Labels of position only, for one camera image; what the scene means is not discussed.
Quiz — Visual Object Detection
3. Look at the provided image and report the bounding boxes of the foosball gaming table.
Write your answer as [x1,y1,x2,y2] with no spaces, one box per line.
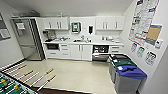
[0,64,58,94]

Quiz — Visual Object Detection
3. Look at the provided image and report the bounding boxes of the white sink base cabinet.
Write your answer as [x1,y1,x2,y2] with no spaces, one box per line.
[69,43,94,62]

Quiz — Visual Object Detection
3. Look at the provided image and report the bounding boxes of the steel kitchen sink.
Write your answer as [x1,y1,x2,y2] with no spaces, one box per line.
[72,38,92,44]

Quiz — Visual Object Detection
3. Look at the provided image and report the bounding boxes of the chrome sink faucet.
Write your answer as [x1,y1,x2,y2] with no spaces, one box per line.
[80,34,86,42]

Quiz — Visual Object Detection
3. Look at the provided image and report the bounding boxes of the black soap dispenser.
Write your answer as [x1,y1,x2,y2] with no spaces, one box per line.
[87,25,95,35]

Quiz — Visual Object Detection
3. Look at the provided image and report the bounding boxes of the white drawer unit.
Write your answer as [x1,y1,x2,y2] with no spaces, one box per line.
[108,44,125,56]
[58,42,72,61]

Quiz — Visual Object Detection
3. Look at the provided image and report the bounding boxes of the steel paper towel dispenser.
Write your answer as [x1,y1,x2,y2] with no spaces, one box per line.
[70,21,82,35]

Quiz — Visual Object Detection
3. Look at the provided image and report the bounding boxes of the dish drying rack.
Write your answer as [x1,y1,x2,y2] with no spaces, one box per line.
[57,36,70,42]

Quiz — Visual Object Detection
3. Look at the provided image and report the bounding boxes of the stack of white plates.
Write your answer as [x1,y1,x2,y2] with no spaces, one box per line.
[106,35,115,41]

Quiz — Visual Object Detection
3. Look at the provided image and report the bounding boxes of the white drawer under microwave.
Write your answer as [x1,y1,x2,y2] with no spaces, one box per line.
[45,50,61,60]

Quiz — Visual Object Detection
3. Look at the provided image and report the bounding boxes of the black waste bin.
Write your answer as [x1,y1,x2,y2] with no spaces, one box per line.
[106,53,130,65]

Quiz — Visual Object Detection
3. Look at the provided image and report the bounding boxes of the bottle on cabinet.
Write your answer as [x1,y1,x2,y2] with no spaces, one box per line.
[59,12,64,19]

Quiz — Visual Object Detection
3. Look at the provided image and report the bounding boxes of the grey bin blue lid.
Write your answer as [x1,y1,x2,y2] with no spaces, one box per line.
[114,64,148,94]

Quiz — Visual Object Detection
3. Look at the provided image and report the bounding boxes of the stainless steel refrigerator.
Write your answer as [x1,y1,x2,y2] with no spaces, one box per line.
[11,16,46,62]

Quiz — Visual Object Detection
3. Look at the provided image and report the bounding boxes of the grey notice board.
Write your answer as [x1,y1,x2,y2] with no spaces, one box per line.
[0,12,13,42]

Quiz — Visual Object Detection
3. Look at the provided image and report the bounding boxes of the white wall cabinet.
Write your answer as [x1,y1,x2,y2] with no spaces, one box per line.
[42,16,70,31]
[95,15,125,32]

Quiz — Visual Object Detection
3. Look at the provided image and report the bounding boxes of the small blue wall sheet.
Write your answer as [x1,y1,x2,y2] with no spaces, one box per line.
[129,41,139,53]

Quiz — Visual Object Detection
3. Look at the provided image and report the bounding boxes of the large colourful wall poster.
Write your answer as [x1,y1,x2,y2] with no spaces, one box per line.
[127,0,161,46]

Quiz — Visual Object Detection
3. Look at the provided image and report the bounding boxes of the tan framed wall notice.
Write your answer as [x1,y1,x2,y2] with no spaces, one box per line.
[145,23,163,46]

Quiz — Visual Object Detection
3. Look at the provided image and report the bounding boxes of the white wall thermostat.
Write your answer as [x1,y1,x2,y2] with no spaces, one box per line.
[154,38,165,50]

